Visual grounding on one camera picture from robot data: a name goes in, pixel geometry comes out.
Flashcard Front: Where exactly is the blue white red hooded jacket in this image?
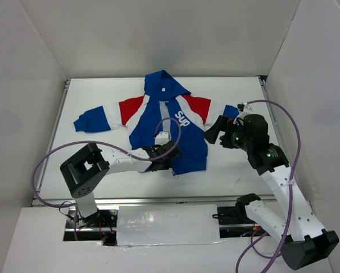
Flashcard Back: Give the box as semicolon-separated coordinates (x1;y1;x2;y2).
73;70;239;175

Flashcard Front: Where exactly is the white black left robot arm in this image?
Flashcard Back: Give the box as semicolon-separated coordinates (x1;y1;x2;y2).
60;141;182;227

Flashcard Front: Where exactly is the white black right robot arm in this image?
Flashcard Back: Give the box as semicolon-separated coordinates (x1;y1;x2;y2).
204;114;339;270

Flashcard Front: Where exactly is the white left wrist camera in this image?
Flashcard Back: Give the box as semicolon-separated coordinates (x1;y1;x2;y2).
154;131;171;146

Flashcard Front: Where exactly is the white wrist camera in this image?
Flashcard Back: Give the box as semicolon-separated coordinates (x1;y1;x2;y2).
154;131;171;146
237;102;253;118

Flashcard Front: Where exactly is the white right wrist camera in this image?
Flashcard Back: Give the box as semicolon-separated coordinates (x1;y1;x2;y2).
237;102;253;118

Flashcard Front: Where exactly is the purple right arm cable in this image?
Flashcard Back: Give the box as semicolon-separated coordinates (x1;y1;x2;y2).
234;99;301;270

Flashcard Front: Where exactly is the aluminium table frame rail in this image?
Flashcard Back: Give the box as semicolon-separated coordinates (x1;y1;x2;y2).
37;76;281;205

